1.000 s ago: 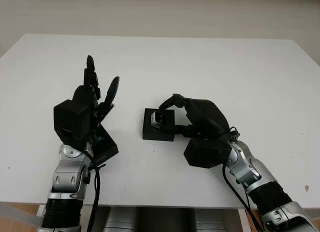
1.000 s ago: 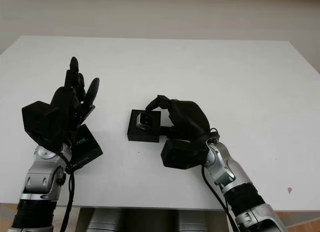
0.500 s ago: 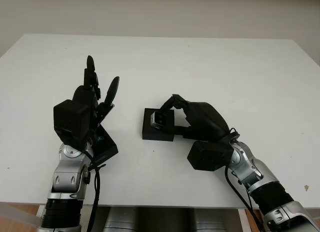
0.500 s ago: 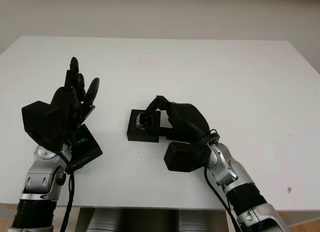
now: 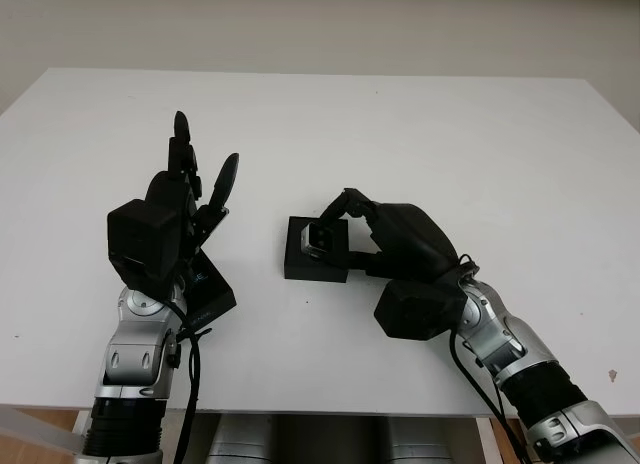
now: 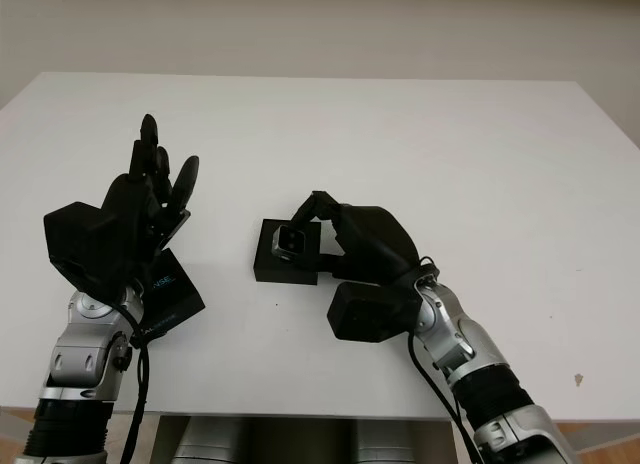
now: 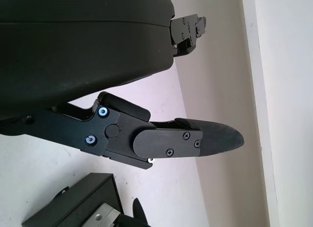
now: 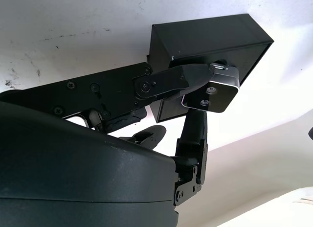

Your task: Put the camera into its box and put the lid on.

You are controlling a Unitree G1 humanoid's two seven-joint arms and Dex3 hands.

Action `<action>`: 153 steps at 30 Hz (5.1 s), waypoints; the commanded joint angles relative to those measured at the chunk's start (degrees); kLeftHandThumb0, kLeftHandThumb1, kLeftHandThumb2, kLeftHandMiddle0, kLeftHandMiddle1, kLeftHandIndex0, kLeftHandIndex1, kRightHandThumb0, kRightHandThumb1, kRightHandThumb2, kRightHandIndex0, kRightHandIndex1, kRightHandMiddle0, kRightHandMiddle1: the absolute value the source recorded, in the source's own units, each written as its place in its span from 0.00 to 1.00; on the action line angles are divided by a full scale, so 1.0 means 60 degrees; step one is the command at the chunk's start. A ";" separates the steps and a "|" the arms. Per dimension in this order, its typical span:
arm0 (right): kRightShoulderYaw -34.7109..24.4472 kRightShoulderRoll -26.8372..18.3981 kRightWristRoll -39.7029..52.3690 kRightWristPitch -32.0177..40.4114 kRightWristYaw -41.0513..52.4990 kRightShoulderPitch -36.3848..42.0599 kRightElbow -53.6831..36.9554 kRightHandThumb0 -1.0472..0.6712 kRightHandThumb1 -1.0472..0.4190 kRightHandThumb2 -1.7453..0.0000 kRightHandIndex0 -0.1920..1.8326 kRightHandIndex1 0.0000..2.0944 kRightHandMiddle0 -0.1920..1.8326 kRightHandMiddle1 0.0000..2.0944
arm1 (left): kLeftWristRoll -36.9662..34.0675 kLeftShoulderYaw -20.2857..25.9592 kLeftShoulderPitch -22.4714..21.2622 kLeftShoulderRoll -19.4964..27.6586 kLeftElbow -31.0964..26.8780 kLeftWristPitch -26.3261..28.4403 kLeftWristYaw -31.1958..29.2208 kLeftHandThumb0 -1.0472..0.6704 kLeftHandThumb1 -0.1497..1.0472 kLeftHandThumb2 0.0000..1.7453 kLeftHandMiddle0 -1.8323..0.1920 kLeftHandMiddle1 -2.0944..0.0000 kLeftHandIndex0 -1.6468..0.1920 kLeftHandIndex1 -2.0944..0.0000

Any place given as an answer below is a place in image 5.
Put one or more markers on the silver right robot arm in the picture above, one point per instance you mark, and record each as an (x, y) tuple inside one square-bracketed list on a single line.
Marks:
[(510, 339)]

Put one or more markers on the white table leg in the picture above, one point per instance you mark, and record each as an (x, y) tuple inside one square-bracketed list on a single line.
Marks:
[(40, 429)]

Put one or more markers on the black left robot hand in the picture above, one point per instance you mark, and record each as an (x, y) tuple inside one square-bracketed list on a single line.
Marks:
[(167, 189)]

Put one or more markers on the small silver depth camera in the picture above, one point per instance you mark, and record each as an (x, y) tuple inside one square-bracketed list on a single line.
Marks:
[(317, 239)]

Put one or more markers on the black foam-lined camera box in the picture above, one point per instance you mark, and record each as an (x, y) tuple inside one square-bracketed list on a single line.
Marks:
[(300, 271)]

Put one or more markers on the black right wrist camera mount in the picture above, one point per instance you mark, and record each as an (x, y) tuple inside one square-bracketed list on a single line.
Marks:
[(415, 309)]

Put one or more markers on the dark grey robot waist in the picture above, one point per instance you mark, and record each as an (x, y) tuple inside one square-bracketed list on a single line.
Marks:
[(327, 441)]

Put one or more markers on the silver left robot thigh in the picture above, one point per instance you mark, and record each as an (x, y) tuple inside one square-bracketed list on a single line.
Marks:
[(240, 441)]

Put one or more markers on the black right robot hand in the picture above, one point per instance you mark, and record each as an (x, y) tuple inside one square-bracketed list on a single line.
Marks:
[(415, 239)]

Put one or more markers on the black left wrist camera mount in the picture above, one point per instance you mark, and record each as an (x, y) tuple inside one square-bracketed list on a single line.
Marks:
[(142, 236)]

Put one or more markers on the silver robot thigh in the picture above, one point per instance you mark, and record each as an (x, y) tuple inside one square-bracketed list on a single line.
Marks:
[(240, 441), (415, 441)]

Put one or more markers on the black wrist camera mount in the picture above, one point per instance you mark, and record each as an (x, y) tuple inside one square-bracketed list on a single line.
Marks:
[(142, 236), (415, 309)]

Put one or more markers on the black RealSense box lid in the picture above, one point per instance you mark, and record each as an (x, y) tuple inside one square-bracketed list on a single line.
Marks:
[(215, 291)]

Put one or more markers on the silver right robot thigh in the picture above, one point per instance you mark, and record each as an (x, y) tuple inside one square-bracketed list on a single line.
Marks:
[(415, 441)]

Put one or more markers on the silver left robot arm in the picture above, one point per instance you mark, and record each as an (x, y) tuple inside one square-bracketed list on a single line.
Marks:
[(135, 344)]

